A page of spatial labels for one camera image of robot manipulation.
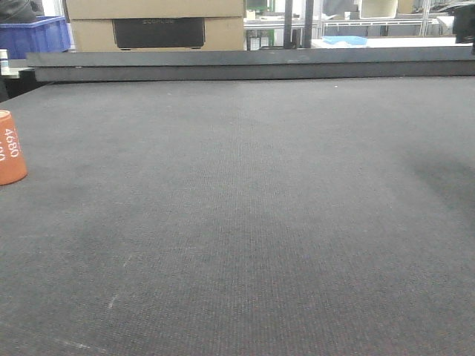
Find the blue tray on table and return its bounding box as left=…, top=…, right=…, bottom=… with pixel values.
left=322, top=36, right=367, bottom=47

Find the blue plastic crate background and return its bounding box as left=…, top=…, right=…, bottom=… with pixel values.
left=1, top=16, right=72, bottom=59

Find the white plastic bin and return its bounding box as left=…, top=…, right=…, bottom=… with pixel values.
left=359, top=0, right=399, bottom=19

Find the black vertical pole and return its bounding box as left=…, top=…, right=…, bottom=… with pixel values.
left=284, top=0, right=293, bottom=50

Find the large cardboard box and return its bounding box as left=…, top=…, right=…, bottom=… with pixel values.
left=65, top=0, right=245, bottom=52

